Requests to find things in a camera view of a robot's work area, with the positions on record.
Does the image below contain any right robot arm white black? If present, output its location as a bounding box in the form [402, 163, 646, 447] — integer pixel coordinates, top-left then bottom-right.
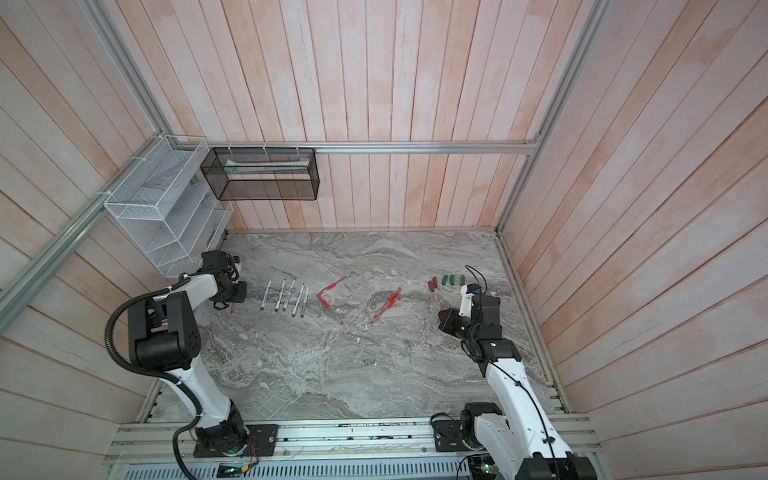
[438, 284, 597, 479]

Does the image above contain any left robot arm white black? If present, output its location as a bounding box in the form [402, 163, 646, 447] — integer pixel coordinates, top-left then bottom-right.
[127, 250, 248, 456]

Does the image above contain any red gel pen cluster one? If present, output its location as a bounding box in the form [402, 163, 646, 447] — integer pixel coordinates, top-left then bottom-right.
[370, 287, 402, 325]

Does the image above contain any red gel pen cluster two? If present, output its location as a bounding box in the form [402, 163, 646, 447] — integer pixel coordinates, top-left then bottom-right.
[373, 291, 403, 327]

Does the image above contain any red gel pen top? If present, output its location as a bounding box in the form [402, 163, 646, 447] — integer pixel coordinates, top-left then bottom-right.
[316, 271, 355, 303]

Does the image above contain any green circuit board right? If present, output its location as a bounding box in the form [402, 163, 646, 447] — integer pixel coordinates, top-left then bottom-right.
[468, 455, 498, 480]

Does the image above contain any green circuit board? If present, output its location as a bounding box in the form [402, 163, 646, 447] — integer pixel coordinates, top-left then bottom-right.
[216, 463, 249, 479]
[468, 455, 498, 480]

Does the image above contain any black mesh basket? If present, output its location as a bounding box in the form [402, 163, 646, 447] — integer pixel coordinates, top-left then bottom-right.
[201, 146, 320, 201]

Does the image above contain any green circuit board left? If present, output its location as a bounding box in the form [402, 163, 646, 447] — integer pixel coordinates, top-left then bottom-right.
[216, 463, 249, 479]

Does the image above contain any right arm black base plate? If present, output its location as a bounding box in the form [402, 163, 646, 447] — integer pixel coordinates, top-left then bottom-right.
[430, 417, 471, 453]

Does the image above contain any aluminium frame rail back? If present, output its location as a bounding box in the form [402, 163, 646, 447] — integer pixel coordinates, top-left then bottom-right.
[205, 140, 538, 155]

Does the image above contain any aluminium frame rail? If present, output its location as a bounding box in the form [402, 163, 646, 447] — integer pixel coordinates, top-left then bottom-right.
[205, 140, 538, 155]
[1, 132, 165, 334]

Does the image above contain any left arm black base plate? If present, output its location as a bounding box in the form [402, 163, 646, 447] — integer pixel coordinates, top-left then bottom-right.
[193, 424, 279, 458]

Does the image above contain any white wire mesh shelf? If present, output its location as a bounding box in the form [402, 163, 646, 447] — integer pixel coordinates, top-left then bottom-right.
[105, 135, 234, 278]

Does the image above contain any black corrugated cable left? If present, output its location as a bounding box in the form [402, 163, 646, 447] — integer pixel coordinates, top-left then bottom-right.
[104, 287, 205, 480]

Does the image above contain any aluminium mounting rail front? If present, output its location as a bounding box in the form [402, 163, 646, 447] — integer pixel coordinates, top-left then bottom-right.
[103, 412, 603, 466]

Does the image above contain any aluminium frame rail left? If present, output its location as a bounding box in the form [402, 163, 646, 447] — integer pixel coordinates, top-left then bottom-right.
[1, 132, 165, 334]

